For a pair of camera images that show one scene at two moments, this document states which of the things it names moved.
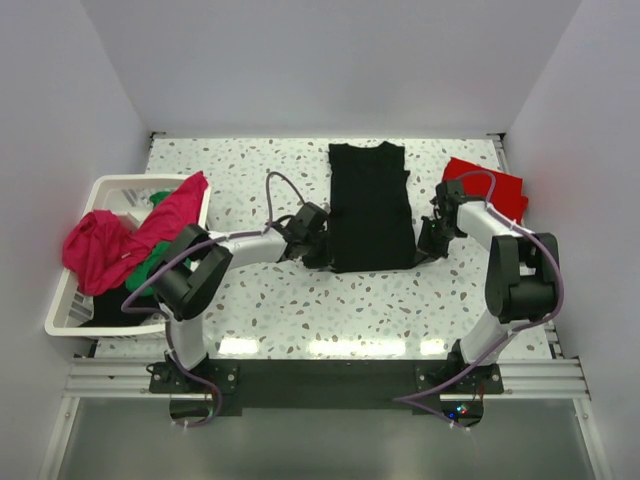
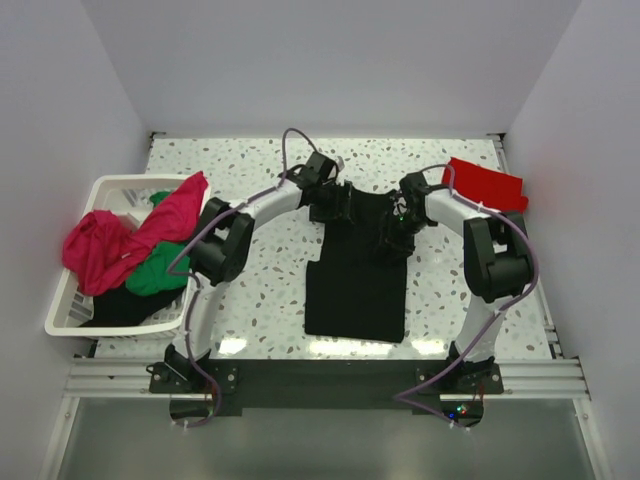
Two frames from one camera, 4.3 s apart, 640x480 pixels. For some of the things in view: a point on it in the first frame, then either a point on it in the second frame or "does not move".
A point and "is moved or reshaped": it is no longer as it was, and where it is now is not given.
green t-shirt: (151, 261) does not move
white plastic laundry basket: (128, 195) does not move
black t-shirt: (372, 223) is moved or reshaped
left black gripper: (314, 254) → (333, 203)
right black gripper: (431, 240) → (396, 240)
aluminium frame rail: (100, 378) does not move
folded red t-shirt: (507, 197) does not move
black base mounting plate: (238, 384) does not move
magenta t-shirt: (98, 250) does not move
